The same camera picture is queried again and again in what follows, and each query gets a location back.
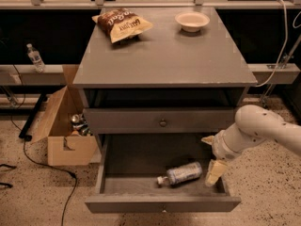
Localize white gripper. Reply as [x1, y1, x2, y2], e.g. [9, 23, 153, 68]
[201, 130, 241, 186]

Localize blue plastic bottle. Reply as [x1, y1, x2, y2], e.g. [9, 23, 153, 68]
[157, 162, 202, 186]

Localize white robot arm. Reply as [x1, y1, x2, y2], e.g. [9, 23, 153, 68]
[201, 105, 301, 186]

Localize grey wooden drawer cabinet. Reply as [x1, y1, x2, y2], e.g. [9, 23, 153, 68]
[72, 6, 259, 215]

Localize open grey middle drawer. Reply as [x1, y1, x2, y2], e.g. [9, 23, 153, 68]
[86, 134, 241, 213]

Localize closed grey top drawer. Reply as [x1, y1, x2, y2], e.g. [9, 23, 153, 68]
[84, 108, 235, 134]

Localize clear water bottle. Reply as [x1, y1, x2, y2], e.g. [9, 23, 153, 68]
[26, 43, 45, 73]

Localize white paper bowl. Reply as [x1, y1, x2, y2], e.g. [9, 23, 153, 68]
[175, 11, 210, 33]

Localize cans in cardboard box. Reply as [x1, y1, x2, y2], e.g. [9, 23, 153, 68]
[71, 114, 91, 137]

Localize cardboard box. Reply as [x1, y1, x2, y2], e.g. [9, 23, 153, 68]
[30, 64, 99, 167]

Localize brown chip bag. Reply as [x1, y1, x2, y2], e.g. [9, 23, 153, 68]
[92, 8, 153, 43]

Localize black stand leg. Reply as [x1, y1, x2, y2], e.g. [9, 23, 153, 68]
[19, 93, 46, 141]

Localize white hanging cable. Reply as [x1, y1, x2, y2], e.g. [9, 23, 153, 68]
[254, 0, 290, 89]

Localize black floor cable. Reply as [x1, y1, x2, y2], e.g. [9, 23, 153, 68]
[0, 38, 78, 226]

